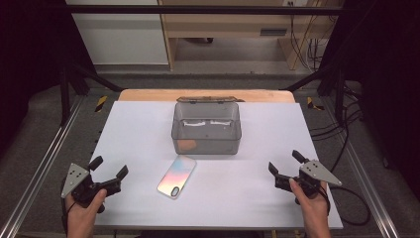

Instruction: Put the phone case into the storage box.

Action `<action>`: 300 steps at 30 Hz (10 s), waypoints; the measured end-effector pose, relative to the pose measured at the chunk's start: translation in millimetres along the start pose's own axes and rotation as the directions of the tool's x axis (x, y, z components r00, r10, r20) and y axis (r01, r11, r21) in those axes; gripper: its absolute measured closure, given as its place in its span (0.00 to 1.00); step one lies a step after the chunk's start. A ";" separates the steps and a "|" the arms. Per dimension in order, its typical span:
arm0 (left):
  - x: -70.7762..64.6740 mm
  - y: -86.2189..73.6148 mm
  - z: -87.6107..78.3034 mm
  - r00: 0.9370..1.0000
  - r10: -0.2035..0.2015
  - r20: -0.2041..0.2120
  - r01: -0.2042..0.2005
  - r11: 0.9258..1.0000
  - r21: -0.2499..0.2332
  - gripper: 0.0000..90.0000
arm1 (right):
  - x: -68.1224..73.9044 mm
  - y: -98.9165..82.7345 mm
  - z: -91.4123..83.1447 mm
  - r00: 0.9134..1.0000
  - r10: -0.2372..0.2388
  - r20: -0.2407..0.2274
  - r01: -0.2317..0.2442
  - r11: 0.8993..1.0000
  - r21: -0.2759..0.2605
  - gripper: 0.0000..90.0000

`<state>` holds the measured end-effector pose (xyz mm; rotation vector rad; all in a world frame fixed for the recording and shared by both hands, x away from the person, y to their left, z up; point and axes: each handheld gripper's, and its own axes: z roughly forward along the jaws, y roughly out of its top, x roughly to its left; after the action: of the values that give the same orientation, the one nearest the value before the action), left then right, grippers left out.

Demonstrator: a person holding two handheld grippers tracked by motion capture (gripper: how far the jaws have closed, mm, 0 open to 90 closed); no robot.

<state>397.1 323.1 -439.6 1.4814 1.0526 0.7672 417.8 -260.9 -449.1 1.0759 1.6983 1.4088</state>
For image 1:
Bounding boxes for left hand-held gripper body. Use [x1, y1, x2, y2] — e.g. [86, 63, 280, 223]
[60, 163, 122, 214]

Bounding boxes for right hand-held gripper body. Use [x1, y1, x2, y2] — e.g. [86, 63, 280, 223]
[274, 159, 343, 206]

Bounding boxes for iridescent smartphone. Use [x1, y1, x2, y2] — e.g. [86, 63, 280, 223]
[157, 154, 198, 200]

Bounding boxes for clear grey plastic box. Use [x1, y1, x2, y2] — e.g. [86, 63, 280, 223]
[170, 100, 243, 156]

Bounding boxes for person's left hand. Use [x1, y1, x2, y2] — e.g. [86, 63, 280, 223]
[64, 188, 109, 230]

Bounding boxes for person's right hand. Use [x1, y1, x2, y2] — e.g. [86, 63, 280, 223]
[288, 178, 331, 226]

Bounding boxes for white table sheet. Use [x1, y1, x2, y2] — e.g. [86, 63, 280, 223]
[86, 100, 345, 231]

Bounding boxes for yellow black tape marker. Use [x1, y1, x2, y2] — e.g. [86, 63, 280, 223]
[306, 96, 326, 112]
[94, 95, 109, 114]

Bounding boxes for white plastic strip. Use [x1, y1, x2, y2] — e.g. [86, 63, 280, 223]
[209, 119, 232, 128]

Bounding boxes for orange round object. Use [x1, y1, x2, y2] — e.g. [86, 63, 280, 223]
[177, 138, 198, 154]

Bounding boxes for black metal stand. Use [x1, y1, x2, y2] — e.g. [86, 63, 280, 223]
[279, 60, 349, 125]
[58, 60, 125, 127]

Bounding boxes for wooden table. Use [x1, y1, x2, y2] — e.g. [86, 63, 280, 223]
[117, 88, 297, 104]

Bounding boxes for dark curtain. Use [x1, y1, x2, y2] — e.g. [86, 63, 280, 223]
[318, 0, 420, 203]
[0, 0, 97, 160]

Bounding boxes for white cabinet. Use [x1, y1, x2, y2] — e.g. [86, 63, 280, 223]
[64, 0, 170, 66]

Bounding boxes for wooden desk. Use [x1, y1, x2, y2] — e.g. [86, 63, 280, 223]
[157, 0, 345, 71]

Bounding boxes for black metal crossbar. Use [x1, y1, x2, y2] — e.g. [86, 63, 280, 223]
[63, 4, 345, 17]

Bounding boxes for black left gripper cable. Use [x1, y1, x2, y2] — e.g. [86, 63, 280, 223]
[60, 197, 79, 236]

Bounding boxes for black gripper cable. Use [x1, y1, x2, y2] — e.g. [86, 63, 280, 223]
[60, 197, 79, 236]
[325, 185, 371, 228]

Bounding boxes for aluminium floor rail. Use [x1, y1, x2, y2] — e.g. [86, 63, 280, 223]
[320, 97, 401, 238]
[0, 95, 86, 238]

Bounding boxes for black floor cables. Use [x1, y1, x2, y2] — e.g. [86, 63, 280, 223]
[309, 82, 365, 174]

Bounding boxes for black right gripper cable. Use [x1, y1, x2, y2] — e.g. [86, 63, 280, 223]
[325, 185, 371, 228]

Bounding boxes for hanging cable bundle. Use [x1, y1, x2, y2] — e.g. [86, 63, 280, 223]
[287, 0, 329, 72]

